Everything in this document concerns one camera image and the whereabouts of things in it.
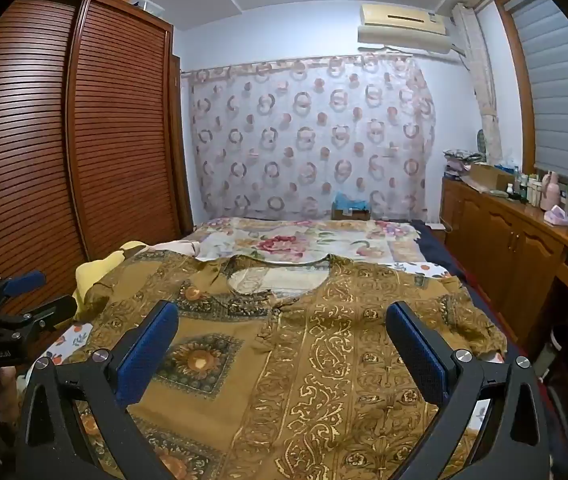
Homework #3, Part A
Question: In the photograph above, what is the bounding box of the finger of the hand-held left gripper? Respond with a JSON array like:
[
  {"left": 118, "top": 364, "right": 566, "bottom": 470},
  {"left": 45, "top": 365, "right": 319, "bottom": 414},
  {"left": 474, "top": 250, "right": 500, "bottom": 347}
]
[
  {"left": 0, "top": 295, "right": 78, "bottom": 333},
  {"left": 0, "top": 270, "right": 47, "bottom": 306}
]

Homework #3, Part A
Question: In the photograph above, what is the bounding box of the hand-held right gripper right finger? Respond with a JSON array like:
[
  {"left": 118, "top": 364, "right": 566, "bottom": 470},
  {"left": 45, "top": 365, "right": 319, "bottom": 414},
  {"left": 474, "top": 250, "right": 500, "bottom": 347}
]
[{"left": 385, "top": 301, "right": 550, "bottom": 480}]

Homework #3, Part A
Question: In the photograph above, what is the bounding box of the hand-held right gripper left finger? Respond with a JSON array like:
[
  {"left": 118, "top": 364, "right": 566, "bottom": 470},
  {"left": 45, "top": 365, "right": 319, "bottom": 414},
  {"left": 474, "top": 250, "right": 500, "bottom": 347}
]
[{"left": 16, "top": 300, "right": 185, "bottom": 480}]

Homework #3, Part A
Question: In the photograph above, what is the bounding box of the brown patterned shirt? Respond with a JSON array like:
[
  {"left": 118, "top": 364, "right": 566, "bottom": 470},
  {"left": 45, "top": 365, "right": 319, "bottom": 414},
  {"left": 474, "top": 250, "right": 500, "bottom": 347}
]
[{"left": 71, "top": 250, "right": 507, "bottom": 480}]

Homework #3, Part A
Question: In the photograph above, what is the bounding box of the stack of folded clothes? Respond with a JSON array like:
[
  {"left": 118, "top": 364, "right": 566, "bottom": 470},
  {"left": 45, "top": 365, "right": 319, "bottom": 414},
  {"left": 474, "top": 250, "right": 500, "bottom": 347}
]
[{"left": 443, "top": 147, "right": 485, "bottom": 181}]

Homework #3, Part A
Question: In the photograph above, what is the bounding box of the orange fruit print sheet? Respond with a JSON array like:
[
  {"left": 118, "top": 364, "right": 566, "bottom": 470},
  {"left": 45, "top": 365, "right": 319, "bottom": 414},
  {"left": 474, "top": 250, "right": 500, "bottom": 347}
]
[{"left": 34, "top": 260, "right": 500, "bottom": 441}]

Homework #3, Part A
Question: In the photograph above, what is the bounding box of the yellow plush toy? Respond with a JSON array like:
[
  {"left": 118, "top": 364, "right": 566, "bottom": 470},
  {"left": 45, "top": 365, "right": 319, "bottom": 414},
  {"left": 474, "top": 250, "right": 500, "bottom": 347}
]
[{"left": 74, "top": 241, "right": 152, "bottom": 321}]

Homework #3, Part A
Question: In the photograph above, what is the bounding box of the white bin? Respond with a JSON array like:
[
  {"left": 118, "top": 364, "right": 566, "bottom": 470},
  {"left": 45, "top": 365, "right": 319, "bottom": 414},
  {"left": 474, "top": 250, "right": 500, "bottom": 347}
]
[{"left": 546, "top": 327, "right": 565, "bottom": 356}]

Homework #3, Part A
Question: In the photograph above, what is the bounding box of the wooden sideboard cabinet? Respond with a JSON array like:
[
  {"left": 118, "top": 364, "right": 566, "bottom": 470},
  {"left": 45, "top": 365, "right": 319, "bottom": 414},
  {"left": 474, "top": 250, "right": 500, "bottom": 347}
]
[{"left": 439, "top": 175, "right": 568, "bottom": 346}]

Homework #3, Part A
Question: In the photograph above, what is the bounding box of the box with blue cloth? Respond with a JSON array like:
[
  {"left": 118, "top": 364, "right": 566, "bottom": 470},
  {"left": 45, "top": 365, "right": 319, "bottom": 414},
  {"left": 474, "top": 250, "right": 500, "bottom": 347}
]
[{"left": 331, "top": 191, "right": 372, "bottom": 221}]

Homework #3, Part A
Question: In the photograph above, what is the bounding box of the wooden louvered wardrobe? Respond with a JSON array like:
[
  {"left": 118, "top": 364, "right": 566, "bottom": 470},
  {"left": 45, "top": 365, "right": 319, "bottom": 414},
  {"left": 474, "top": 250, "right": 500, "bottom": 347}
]
[{"left": 0, "top": 0, "right": 195, "bottom": 376}]

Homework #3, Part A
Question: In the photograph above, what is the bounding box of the floral blanket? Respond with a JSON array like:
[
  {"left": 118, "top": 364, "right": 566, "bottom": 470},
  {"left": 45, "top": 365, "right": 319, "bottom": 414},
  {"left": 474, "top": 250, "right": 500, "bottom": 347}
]
[{"left": 184, "top": 217, "right": 422, "bottom": 266}]

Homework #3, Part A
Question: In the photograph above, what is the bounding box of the cardboard box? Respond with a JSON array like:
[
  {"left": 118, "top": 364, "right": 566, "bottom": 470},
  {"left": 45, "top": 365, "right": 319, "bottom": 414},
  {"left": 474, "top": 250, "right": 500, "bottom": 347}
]
[{"left": 464, "top": 162, "right": 515, "bottom": 193}]

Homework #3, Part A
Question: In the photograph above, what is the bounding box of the row of cosmetic bottles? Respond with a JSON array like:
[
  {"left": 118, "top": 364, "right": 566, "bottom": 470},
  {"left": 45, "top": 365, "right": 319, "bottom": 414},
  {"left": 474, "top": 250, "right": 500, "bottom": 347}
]
[{"left": 506, "top": 170, "right": 542, "bottom": 206}]

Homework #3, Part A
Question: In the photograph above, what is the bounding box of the pink teapot figure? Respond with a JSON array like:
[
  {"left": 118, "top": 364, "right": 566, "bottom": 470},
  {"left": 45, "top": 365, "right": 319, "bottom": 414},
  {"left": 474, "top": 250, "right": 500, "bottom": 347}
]
[{"left": 539, "top": 170, "right": 561, "bottom": 211}]

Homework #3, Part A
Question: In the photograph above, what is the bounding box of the circle pattern curtain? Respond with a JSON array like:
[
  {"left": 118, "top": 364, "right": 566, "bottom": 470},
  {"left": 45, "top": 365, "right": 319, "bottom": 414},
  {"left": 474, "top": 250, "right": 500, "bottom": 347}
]
[{"left": 181, "top": 52, "right": 437, "bottom": 223}]

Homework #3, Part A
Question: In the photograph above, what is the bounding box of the beige lace curtain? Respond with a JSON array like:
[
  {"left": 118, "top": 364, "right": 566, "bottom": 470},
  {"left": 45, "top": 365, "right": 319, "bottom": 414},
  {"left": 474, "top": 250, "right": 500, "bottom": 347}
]
[{"left": 451, "top": 2, "right": 505, "bottom": 166}]

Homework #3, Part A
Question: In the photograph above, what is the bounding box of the grey window blind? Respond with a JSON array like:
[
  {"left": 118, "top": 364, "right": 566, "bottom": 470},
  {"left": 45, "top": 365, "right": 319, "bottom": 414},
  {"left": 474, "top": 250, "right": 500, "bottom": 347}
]
[{"left": 504, "top": 0, "right": 568, "bottom": 186}]

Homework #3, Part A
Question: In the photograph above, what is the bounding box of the beige air conditioner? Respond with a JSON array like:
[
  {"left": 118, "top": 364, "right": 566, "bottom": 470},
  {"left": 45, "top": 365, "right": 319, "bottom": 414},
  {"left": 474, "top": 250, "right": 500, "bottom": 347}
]
[{"left": 357, "top": 2, "right": 452, "bottom": 56}]

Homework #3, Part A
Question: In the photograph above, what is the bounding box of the wooden window frame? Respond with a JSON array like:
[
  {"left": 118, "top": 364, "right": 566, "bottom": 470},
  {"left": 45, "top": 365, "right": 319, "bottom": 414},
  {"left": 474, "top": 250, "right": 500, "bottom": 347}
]
[{"left": 494, "top": 0, "right": 537, "bottom": 171}]

